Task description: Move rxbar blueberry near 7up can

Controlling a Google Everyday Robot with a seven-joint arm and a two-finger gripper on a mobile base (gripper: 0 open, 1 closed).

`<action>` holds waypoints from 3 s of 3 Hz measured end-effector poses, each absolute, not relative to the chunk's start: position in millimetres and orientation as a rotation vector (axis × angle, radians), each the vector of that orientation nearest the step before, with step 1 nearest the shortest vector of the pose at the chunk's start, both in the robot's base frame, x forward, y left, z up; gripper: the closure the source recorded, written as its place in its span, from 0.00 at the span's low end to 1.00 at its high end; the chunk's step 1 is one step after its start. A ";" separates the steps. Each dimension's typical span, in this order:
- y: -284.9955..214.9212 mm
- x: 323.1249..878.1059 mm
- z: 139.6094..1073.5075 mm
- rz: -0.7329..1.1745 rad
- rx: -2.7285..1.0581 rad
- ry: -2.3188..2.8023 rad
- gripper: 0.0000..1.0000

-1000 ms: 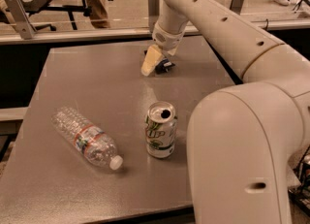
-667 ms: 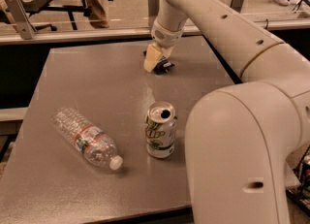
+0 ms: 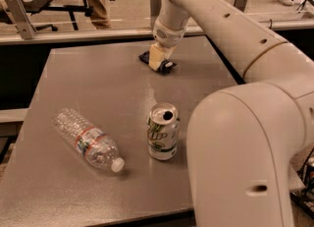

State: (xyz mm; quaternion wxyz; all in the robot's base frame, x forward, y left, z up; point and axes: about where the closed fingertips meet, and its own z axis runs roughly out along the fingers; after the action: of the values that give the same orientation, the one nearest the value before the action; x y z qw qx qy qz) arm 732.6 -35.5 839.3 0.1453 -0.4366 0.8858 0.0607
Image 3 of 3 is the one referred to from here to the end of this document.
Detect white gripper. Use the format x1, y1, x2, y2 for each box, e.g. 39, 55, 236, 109
148, 19, 186, 71

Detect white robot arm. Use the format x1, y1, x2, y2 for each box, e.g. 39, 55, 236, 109
150, 0, 314, 227

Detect white green 7up can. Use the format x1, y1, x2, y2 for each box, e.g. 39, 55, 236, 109
147, 102, 180, 161

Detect person legs tan trousers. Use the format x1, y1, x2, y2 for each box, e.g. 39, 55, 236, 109
87, 0, 111, 29

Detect clear plastic water bottle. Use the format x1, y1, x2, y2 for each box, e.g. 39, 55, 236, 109
52, 108, 125, 173

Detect middle metal barrier bracket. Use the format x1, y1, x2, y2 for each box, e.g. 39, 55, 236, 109
150, 0, 162, 27

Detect metal barrier rail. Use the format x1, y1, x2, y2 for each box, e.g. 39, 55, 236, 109
0, 19, 314, 45

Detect left metal barrier bracket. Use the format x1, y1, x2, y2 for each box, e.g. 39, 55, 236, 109
4, 0, 36, 40

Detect black wire rack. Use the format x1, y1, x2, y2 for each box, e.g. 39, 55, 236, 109
290, 147, 314, 220

